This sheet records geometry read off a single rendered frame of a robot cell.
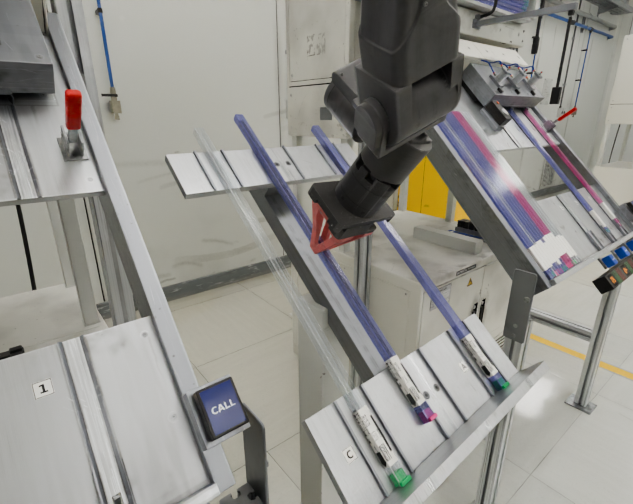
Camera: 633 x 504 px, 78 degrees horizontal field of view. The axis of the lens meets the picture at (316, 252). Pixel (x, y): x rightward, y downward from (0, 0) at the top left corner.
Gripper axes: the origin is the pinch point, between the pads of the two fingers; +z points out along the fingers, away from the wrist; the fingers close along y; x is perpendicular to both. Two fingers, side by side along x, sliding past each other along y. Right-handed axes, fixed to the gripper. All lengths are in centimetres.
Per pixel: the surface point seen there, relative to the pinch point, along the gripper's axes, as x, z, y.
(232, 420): 14.2, 5.4, 18.8
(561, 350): 52, 65, -167
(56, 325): -29, 62, 23
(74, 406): 5.5, 10.1, 30.3
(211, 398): 11.3, 5.2, 19.9
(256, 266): -88, 173, -112
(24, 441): 6.7, 10.6, 34.5
